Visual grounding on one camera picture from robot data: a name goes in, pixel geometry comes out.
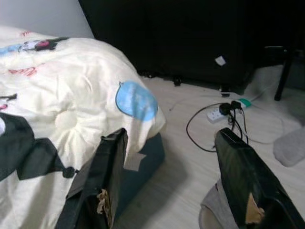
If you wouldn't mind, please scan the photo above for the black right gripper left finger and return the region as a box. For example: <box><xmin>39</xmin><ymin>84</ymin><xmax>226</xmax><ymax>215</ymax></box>
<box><xmin>55</xmin><ymin>128</ymin><xmax>129</xmax><ymax>229</ymax></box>

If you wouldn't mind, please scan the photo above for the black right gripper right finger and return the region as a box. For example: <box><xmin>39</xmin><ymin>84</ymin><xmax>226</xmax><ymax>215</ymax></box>
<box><xmin>213</xmin><ymin>127</ymin><xmax>305</xmax><ymax>229</ymax></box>

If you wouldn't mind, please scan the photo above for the grey slipper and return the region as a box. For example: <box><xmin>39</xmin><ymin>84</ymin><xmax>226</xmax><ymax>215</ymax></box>
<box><xmin>273</xmin><ymin>127</ymin><xmax>305</xmax><ymax>168</ymax></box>
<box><xmin>198</xmin><ymin>178</ymin><xmax>241</xmax><ymax>229</ymax></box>

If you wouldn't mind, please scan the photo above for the white green power strip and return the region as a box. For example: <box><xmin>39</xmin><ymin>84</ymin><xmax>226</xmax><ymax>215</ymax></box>
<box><xmin>234</xmin><ymin>97</ymin><xmax>253</xmax><ymax>110</ymax></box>

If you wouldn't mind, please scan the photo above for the white cartoon print blanket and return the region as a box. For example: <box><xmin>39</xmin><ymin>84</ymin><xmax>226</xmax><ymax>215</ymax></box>
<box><xmin>0</xmin><ymin>25</ymin><xmax>167</xmax><ymax>229</ymax></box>

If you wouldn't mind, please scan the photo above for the black chair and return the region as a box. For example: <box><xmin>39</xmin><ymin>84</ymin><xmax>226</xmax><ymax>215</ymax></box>
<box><xmin>264</xmin><ymin>44</ymin><xmax>305</xmax><ymax>102</ymax></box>

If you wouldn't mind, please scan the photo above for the white paper label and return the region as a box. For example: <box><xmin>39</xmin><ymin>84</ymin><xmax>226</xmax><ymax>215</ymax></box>
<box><xmin>214</xmin><ymin>55</ymin><xmax>227</xmax><ymax>67</ymax></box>

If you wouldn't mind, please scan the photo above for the large black wheeled cabinet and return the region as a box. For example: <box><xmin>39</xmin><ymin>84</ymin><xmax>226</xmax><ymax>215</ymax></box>
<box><xmin>78</xmin><ymin>0</ymin><xmax>305</xmax><ymax>93</ymax></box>

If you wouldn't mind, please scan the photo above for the blue padded bed frame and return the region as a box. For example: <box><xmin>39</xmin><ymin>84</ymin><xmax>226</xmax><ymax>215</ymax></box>
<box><xmin>113</xmin><ymin>132</ymin><xmax>167</xmax><ymax>217</ymax></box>

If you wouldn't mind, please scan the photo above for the black floor cable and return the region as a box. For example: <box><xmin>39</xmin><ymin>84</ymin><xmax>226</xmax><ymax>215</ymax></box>
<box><xmin>186</xmin><ymin>102</ymin><xmax>250</xmax><ymax>153</ymax></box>

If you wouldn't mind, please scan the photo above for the white power cable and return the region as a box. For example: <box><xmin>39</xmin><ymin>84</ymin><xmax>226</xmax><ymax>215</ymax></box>
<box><xmin>249</xmin><ymin>80</ymin><xmax>283</xmax><ymax>102</ymax></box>

